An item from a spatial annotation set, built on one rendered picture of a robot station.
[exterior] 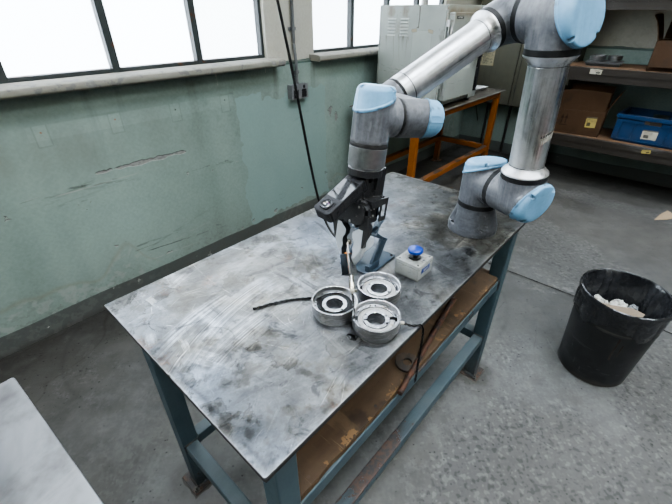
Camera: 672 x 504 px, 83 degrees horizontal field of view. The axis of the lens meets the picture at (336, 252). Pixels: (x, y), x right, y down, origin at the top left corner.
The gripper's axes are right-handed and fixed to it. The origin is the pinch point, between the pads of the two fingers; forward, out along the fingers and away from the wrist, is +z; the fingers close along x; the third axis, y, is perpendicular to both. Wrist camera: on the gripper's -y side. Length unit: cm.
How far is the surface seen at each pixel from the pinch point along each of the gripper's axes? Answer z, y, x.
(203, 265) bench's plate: 15.5, -13.0, 39.2
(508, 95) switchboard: -21, 374, 108
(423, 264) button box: 5.7, 21.7, -8.0
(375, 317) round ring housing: 11.4, 0.8, -9.5
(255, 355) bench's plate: 16.3, -23.0, 2.4
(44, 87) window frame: -17, -16, 148
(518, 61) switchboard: -52, 371, 106
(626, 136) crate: -3, 354, -6
